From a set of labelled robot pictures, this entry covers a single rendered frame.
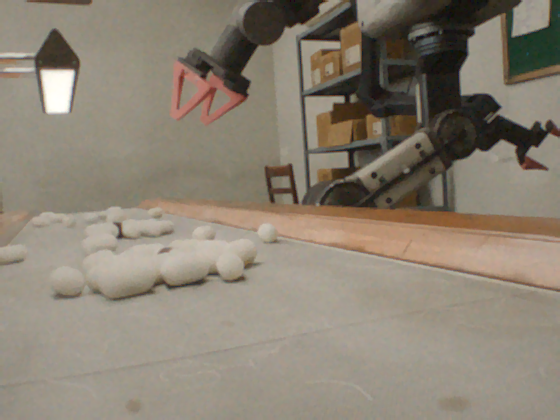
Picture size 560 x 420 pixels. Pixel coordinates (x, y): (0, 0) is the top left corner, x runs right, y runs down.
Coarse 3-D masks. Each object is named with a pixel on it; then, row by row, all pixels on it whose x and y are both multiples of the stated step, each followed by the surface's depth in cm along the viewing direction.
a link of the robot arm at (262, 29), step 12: (252, 0) 68; (264, 0) 66; (276, 0) 66; (240, 12) 69; (252, 12) 66; (264, 12) 66; (276, 12) 67; (288, 12) 67; (312, 12) 75; (240, 24) 68; (252, 24) 67; (264, 24) 67; (276, 24) 67; (288, 24) 75; (300, 24) 77; (252, 36) 67; (264, 36) 67; (276, 36) 68
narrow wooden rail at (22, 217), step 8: (8, 216) 112; (16, 216) 109; (24, 216) 113; (32, 216) 145; (0, 224) 83; (8, 224) 81; (16, 224) 89; (24, 224) 110; (0, 232) 66; (8, 232) 74; (16, 232) 88; (0, 240) 64; (8, 240) 73; (0, 248) 63
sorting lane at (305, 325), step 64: (64, 256) 56; (256, 256) 47; (320, 256) 44; (0, 320) 29; (64, 320) 28; (128, 320) 27; (192, 320) 26; (256, 320) 26; (320, 320) 25; (384, 320) 24; (448, 320) 23; (512, 320) 23; (0, 384) 19; (64, 384) 19; (128, 384) 18; (192, 384) 18; (256, 384) 18; (320, 384) 17; (384, 384) 17; (448, 384) 17; (512, 384) 16
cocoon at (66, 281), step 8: (56, 272) 34; (64, 272) 34; (72, 272) 34; (80, 272) 34; (56, 280) 34; (64, 280) 33; (72, 280) 34; (80, 280) 34; (56, 288) 34; (64, 288) 33; (72, 288) 34; (80, 288) 34
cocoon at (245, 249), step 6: (240, 240) 42; (246, 240) 42; (228, 246) 40; (234, 246) 40; (240, 246) 40; (246, 246) 41; (252, 246) 42; (234, 252) 40; (240, 252) 40; (246, 252) 40; (252, 252) 41; (240, 258) 40; (246, 258) 40; (252, 258) 42; (246, 264) 41
